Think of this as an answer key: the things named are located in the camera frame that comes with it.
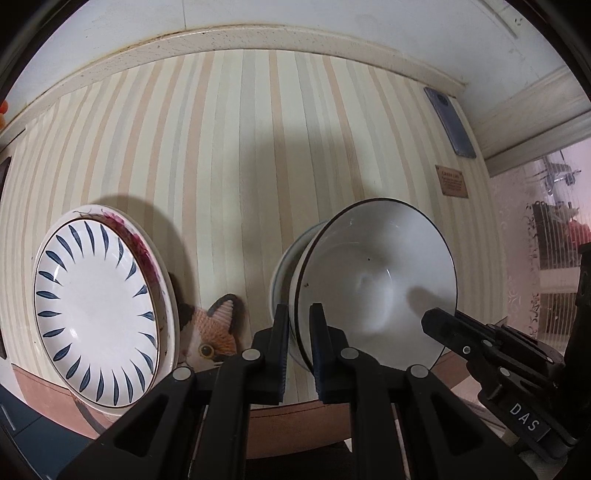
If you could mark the blue smartphone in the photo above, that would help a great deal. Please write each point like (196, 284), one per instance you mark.
(450, 122)

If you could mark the black rimmed white bowl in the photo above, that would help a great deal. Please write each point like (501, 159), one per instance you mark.
(378, 258)

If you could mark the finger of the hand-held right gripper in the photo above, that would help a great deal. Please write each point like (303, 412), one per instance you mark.
(455, 334)
(487, 326)

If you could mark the patterned glass sliding door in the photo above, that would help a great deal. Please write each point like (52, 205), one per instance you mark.
(521, 230)

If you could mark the blue striped white plate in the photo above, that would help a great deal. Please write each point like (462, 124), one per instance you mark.
(92, 314)

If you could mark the brown leather label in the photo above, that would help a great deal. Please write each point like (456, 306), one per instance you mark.
(451, 181)

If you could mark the blue patterned white bowl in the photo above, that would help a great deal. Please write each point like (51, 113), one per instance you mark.
(282, 272)

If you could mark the pink floral white plate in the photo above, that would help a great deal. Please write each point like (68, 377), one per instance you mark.
(138, 242)

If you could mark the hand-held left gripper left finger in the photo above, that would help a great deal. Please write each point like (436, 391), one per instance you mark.
(277, 350)

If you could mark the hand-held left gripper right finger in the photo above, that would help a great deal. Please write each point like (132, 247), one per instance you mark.
(318, 350)

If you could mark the plain white plate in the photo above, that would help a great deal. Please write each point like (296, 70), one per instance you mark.
(175, 330)

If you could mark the striped cat table mat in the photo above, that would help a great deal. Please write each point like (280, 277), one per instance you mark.
(231, 161)

